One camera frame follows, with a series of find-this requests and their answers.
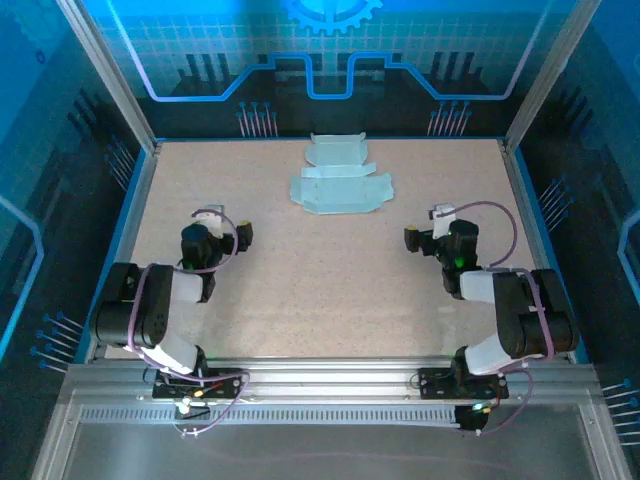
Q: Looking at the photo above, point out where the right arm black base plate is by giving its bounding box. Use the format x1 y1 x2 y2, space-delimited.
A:
417 367 511 401

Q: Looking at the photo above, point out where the light blue paper box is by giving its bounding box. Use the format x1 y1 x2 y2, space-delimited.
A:
289 131 396 216

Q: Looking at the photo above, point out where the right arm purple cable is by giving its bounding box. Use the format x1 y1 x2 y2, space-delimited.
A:
439 200 556 437

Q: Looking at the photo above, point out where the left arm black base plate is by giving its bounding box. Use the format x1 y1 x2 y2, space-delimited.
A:
152 367 246 401

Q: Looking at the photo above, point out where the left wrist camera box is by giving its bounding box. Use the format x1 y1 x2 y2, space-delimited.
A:
192 202 226 237

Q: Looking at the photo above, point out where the grey metal plate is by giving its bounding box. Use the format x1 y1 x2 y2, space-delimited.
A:
29 389 634 480

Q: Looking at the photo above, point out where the aluminium corner post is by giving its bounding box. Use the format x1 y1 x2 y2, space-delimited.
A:
502 0 604 154
54 0 160 154

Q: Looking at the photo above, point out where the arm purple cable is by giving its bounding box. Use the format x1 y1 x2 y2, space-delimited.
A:
127 207 251 439
439 200 556 437

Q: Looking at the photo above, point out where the slotted metal cable duct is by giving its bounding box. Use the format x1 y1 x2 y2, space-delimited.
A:
77 407 464 425

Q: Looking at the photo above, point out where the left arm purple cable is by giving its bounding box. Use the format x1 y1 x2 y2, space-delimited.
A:
127 207 251 439

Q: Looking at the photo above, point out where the aluminium cross beam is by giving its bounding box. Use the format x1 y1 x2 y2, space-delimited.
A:
59 355 601 401

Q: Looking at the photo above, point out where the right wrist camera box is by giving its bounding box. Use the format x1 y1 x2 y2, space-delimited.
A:
430 202 457 239

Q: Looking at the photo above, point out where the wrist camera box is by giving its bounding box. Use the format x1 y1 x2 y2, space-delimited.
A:
430 202 457 239
192 202 226 237

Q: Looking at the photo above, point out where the aluminium side rail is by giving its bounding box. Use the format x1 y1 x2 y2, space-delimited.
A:
82 142 161 364
499 139 576 362

